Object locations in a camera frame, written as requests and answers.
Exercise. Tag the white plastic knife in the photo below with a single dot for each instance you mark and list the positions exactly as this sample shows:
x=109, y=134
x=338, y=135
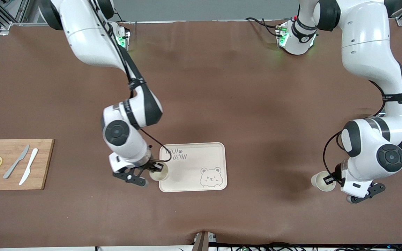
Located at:
x=29, y=166

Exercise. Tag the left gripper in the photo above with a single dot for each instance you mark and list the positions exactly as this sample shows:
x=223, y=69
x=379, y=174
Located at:
x=336, y=174

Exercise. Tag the white IKEA cup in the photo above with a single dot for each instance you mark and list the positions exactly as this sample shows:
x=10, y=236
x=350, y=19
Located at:
x=159, y=176
x=321, y=187

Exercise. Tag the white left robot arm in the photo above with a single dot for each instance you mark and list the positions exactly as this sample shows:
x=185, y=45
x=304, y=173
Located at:
x=365, y=42

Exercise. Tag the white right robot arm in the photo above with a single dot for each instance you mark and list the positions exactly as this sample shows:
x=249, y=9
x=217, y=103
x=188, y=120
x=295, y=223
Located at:
x=89, y=42

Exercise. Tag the cream bear print tray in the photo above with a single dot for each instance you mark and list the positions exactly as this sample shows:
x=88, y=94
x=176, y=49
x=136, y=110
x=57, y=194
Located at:
x=194, y=176

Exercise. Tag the wooden cutting board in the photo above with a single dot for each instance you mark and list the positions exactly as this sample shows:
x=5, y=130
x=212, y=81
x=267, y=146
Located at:
x=45, y=157

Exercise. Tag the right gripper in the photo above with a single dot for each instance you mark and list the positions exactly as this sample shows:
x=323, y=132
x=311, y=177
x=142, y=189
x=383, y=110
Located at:
x=151, y=165

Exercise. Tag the grey plastic knife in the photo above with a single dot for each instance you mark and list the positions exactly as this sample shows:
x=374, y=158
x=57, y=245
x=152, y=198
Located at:
x=16, y=162

